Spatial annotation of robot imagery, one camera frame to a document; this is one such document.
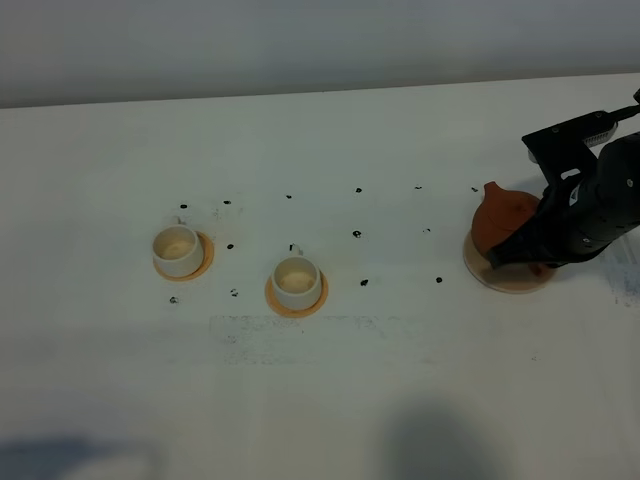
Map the beige round teapot coaster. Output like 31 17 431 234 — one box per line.
463 232 556 294

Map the brown clay teapot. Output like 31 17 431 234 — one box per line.
471 181 540 260

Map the orange coaster middle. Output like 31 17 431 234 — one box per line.
264 272 329 319

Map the white teacup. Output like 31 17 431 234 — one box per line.
152 219 204 278
271 244 322 311

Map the white teacup left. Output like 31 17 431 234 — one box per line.
152 219 204 278

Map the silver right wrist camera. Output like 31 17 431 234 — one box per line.
522 110 618 188

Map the orange coaster left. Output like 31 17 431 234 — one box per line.
153 230 214 282

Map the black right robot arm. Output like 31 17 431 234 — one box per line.
488 133 639 269

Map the white teacup middle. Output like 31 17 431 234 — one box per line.
271 244 322 311

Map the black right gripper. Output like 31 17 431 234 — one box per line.
488 135 639 269

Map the orange coaster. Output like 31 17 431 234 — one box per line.
153 230 214 282
264 272 329 319

